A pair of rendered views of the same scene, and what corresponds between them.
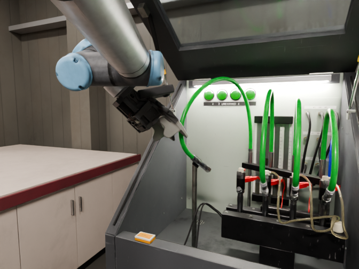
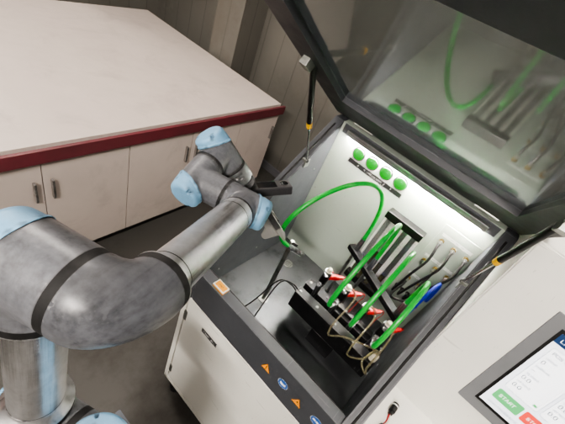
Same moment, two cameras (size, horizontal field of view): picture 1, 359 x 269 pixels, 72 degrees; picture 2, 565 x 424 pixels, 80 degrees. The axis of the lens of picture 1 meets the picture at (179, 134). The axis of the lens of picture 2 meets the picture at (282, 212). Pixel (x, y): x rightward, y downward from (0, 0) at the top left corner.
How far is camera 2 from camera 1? 0.57 m
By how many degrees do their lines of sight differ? 32
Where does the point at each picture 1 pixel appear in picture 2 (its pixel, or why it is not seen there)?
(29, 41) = not seen: outside the picture
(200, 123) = (335, 175)
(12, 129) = not seen: outside the picture
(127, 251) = (205, 287)
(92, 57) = (205, 187)
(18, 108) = not seen: outside the picture
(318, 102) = (459, 239)
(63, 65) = (177, 189)
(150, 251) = (220, 299)
